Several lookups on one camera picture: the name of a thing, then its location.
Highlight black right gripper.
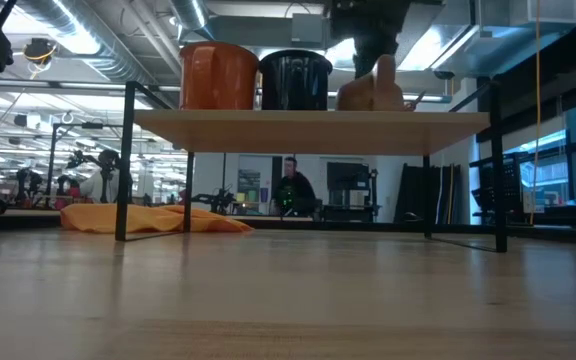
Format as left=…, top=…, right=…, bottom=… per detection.
left=323, top=0, right=413, bottom=80

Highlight black mug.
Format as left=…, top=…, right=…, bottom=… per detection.
left=258, top=48, right=335, bottom=112

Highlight large orange mug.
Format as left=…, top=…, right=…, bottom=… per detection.
left=178, top=41, right=261, bottom=112

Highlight grey ceiling box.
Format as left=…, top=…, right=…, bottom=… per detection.
left=290, top=12, right=326, bottom=44

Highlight black monitor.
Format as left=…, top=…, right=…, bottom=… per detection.
left=325, top=160, right=372, bottom=192

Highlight black leaning panels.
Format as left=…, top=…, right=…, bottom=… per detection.
left=393, top=163, right=463, bottom=225

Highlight person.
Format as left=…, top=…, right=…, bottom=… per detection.
left=78, top=148, right=135, bottom=205
left=54, top=174, right=82, bottom=210
left=271, top=155, right=318, bottom=218

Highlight orange cloth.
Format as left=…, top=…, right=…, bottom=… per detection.
left=59, top=202, right=256, bottom=235

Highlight wooden shelf with black frame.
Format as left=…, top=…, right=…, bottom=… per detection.
left=114, top=79, right=509, bottom=254

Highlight black wire rack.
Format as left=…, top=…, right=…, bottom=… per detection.
left=469, top=151, right=530, bottom=224

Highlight silver ventilation duct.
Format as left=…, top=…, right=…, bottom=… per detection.
left=15, top=0, right=184, bottom=109

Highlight yellow cable reel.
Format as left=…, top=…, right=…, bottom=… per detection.
left=22, top=38, right=59, bottom=67

